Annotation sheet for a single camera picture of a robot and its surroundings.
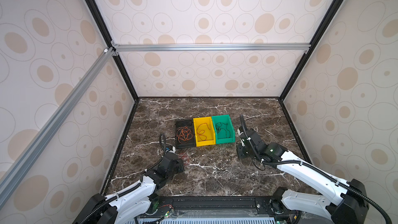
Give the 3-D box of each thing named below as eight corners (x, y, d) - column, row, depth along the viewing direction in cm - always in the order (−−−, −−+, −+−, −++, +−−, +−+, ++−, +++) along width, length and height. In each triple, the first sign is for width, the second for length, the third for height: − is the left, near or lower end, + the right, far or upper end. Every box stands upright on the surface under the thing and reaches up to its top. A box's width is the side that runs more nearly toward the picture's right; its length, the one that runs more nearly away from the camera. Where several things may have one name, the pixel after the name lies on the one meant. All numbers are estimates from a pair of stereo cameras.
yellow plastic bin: (196, 147, 95) (196, 142, 90) (193, 123, 107) (193, 117, 101) (215, 145, 97) (216, 139, 91) (210, 121, 108) (211, 115, 102)
